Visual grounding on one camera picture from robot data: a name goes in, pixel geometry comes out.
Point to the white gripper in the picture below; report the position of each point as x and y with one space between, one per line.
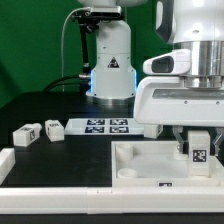
168 96

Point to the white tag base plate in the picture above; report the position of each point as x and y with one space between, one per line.
103 126

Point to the white U-shaped fence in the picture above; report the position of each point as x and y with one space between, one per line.
104 200

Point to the white square tabletop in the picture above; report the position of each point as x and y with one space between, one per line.
158 164

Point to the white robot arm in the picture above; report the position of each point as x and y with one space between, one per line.
196 25

